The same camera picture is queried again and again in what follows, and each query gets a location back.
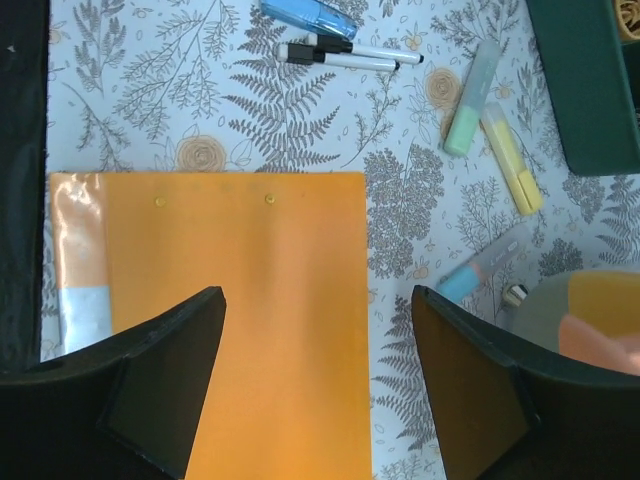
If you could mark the orange drawer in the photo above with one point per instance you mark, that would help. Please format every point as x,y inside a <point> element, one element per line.
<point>601,326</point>

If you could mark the green highlighter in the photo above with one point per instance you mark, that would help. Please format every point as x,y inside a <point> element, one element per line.
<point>472,101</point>

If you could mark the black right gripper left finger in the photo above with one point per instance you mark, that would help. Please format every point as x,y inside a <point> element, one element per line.
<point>127,407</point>

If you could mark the white marker black cap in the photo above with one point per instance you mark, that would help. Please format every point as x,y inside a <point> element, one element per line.
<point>336,45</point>

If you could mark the yellow highlighter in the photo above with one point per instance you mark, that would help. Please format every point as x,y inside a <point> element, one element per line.
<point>519,179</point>

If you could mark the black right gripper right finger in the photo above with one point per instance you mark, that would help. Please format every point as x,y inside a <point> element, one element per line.
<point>505,408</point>

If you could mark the blue stapler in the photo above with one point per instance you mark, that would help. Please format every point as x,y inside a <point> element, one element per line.
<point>311,15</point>

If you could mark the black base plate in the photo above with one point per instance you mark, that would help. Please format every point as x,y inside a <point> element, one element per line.
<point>24,55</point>

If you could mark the green compartment organizer box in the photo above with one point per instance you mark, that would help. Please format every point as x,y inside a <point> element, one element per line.
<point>592,74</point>

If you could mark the orange folder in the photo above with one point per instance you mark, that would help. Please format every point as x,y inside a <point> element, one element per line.
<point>289,393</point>

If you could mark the blue highlighter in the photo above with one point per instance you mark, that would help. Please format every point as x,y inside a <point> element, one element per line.
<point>467,278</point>

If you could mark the cream round drawer cabinet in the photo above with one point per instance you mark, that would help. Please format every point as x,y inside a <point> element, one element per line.
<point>537,313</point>

